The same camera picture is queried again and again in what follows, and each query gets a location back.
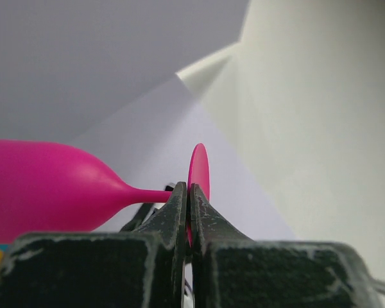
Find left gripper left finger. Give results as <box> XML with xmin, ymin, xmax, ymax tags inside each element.
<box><xmin>0</xmin><ymin>182</ymin><xmax>187</xmax><ymax>307</ymax></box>

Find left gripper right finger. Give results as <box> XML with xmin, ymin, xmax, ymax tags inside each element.
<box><xmin>189</xmin><ymin>185</ymin><xmax>379</xmax><ymax>307</ymax></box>

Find pink plastic wine glass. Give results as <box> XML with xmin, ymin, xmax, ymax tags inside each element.
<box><xmin>0</xmin><ymin>139</ymin><xmax>210</xmax><ymax>248</ymax></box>

